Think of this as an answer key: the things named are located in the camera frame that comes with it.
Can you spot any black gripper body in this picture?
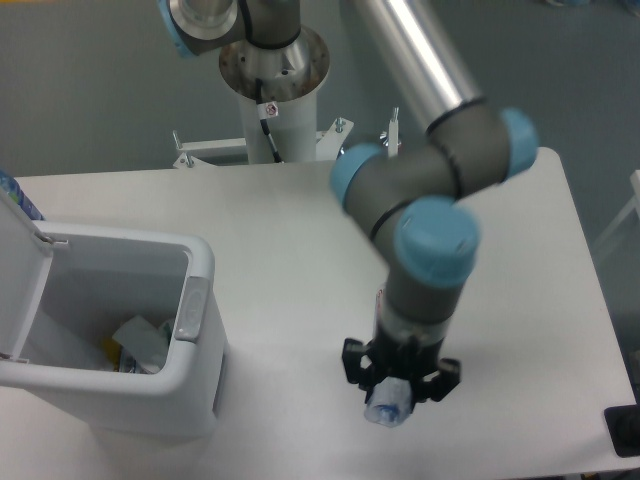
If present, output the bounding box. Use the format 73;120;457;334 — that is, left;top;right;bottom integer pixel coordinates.
369;322;444;395

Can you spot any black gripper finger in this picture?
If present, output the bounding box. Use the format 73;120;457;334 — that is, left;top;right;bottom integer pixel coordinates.
417;358;461;403
341;338;374;391

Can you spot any clear plastic water bottle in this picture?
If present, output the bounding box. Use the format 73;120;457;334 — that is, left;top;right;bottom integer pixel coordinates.
363;282;416;430

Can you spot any white tissue wrapper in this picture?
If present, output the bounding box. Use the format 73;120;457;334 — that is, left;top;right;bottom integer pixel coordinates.
112;315;175;363

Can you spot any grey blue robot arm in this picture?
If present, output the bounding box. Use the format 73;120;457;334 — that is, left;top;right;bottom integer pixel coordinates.
159;1;538;404

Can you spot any white trash can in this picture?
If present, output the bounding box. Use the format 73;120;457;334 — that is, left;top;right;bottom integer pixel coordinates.
1;222;227;437

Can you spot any white trash can lid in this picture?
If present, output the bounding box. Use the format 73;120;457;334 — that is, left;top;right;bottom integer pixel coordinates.
1;192;53;358

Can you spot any black clamp at table edge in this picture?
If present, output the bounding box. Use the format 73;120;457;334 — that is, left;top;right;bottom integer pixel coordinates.
604;404;639;458

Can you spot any crumpled paper in bin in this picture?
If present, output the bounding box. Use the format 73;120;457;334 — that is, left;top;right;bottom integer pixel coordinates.
117;350;166;374

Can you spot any yellow wrapper in bin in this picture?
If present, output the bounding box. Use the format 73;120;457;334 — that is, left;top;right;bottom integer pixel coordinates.
101;337;122;372

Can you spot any blue bottle behind lid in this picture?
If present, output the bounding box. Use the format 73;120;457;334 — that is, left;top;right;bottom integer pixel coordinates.
0;170;45;221

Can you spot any white frame at right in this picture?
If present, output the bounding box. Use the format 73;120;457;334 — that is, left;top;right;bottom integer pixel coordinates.
592;170;639;264

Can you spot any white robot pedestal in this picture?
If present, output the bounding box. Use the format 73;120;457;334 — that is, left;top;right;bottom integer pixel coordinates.
173;27;354;169

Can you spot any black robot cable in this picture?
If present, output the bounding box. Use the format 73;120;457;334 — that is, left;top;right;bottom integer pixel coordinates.
255;77;285;165

